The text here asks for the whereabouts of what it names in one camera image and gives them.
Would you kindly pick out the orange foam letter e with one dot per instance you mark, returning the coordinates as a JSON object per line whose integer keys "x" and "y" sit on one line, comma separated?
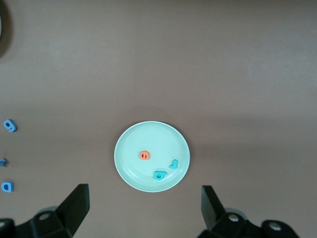
{"x": 141, "y": 155}

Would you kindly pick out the blue foam letter D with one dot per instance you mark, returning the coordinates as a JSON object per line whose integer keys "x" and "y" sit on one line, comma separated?
{"x": 7, "y": 189}

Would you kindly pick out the pale green plate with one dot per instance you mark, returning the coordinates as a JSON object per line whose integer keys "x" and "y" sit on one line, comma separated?
{"x": 138, "y": 138}

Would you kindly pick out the teal foam letter r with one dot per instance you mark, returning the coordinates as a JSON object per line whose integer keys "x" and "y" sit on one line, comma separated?
{"x": 174, "y": 164}

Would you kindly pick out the blue foam letter g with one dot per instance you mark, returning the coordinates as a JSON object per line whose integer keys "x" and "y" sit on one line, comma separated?
{"x": 11, "y": 127}

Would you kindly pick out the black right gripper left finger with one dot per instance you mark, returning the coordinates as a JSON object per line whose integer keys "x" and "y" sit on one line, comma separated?
{"x": 74, "y": 210}

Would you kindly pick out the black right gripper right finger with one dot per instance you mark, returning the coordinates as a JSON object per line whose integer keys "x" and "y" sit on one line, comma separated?
{"x": 213, "y": 213}

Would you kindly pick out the small blue foam letter t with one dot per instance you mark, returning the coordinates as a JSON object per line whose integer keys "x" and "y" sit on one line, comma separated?
{"x": 3, "y": 162}

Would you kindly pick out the teal foam letter d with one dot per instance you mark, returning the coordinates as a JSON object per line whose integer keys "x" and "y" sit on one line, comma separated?
{"x": 159, "y": 172}

